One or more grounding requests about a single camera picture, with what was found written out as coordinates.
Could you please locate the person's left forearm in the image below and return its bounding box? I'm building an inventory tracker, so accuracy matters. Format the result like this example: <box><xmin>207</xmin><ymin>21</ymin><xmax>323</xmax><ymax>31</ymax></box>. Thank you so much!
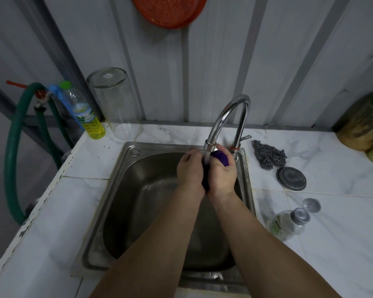
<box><xmin>88</xmin><ymin>182</ymin><xmax>206</xmax><ymax>298</ymax></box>

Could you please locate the green garden hose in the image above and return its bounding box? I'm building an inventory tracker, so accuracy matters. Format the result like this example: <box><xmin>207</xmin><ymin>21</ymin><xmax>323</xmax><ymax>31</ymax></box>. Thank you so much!
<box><xmin>4</xmin><ymin>82</ymin><xmax>75</xmax><ymax>226</ymax></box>

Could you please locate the round metal lid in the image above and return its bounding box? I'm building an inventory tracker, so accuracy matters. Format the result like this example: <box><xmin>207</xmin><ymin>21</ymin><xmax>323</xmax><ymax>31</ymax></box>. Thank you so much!
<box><xmin>276</xmin><ymin>166</ymin><xmax>307</xmax><ymax>192</ymax></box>

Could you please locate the person's left hand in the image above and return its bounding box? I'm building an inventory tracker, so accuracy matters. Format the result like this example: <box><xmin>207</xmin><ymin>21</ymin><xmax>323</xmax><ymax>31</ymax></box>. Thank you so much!
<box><xmin>177</xmin><ymin>148</ymin><xmax>206</xmax><ymax>197</ymax></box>

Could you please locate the purple cloth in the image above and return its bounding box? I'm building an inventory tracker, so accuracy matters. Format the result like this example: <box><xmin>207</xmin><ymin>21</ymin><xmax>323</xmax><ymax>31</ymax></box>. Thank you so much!
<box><xmin>201</xmin><ymin>150</ymin><xmax>229</xmax><ymax>191</ymax></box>

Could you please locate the clear pump soap bottle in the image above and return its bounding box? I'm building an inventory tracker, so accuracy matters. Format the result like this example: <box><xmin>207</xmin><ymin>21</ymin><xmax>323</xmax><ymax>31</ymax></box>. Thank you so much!
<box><xmin>266</xmin><ymin>198</ymin><xmax>321</xmax><ymax>242</ymax></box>

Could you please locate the clear glass jar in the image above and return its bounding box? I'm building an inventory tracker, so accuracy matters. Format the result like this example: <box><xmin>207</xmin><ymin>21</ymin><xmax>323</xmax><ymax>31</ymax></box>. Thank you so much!
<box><xmin>87</xmin><ymin>67</ymin><xmax>144</xmax><ymax>141</ymax></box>

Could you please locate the orange plastic basket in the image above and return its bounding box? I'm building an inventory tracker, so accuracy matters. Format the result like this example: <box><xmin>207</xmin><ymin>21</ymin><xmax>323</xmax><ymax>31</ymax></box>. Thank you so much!
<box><xmin>130</xmin><ymin>0</ymin><xmax>209</xmax><ymax>29</ymax></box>

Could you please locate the stainless steel sink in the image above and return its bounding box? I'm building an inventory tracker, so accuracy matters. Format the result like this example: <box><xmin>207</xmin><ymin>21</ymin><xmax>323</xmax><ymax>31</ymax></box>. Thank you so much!
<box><xmin>73</xmin><ymin>142</ymin><xmax>257</xmax><ymax>297</ymax></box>

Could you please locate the plastic bottle with yellow liquid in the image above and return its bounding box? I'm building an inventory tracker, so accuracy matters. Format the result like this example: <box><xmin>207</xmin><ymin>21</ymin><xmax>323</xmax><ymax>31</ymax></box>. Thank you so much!
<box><xmin>59</xmin><ymin>81</ymin><xmax>106</xmax><ymax>140</ymax></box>

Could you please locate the blue plastic holder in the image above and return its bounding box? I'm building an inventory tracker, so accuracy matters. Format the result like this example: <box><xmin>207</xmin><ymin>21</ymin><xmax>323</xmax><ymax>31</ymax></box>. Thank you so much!
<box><xmin>47</xmin><ymin>85</ymin><xmax>85</xmax><ymax>130</ymax></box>

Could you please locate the steel wool scrubber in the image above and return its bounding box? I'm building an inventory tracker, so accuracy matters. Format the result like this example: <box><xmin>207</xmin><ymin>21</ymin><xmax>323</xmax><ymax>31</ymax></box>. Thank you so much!
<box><xmin>253</xmin><ymin>140</ymin><xmax>288</xmax><ymax>170</ymax></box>

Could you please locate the green-lidded jar with brown contents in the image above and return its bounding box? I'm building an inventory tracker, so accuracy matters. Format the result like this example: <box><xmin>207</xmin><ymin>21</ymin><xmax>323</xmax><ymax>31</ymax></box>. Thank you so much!
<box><xmin>335</xmin><ymin>90</ymin><xmax>373</xmax><ymax>152</ymax></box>

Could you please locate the red-handled wall tap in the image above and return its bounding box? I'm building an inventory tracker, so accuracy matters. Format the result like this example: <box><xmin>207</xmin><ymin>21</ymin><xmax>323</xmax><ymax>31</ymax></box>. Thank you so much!
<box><xmin>6</xmin><ymin>80</ymin><xmax>54</xmax><ymax>113</ymax></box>

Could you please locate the person's right hand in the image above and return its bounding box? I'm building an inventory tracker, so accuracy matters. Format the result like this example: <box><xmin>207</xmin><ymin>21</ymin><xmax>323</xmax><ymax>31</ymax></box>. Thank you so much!
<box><xmin>205</xmin><ymin>144</ymin><xmax>237</xmax><ymax>199</ymax></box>

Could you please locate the person's right forearm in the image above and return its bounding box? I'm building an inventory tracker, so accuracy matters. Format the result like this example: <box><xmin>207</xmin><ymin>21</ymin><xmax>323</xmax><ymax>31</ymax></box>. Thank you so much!
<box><xmin>208</xmin><ymin>189</ymin><xmax>342</xmax><ymax>298</ymax></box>

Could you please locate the chrome curved faucet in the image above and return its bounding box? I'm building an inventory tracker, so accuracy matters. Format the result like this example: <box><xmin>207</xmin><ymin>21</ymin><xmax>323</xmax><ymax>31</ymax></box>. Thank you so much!
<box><xmin>204</xmin><ymin>94</ymin><xmax>252</xmax><ymax>162</ymax></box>

